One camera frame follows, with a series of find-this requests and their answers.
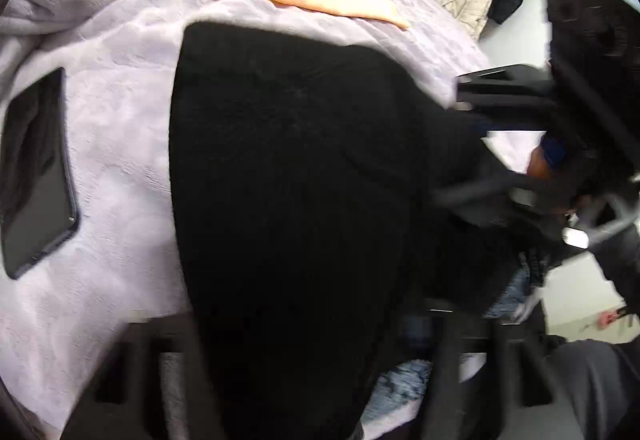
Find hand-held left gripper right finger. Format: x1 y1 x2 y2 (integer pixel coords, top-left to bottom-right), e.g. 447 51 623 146
422 300 583 440

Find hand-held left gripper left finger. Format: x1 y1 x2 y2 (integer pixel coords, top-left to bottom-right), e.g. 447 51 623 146
60 317 226 440

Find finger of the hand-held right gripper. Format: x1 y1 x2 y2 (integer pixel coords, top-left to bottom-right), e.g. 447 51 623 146
433 171 552 227
454 64 557 134

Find black pants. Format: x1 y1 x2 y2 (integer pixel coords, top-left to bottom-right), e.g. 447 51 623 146
167 20 551 440

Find person's right forearm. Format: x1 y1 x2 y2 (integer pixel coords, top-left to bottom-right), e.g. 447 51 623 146
594 220 640 313

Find white puffer jacket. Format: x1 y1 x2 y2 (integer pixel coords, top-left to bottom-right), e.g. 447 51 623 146
430 0 494 40

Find person's grey trouser leg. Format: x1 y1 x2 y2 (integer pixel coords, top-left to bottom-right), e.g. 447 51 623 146
544 339 640 440

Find black smartphone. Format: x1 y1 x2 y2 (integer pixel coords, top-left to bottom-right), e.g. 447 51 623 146
0 67 81 281

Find lavender fleece blanket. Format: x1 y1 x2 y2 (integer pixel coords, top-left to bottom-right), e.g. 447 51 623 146
0 0 526 440

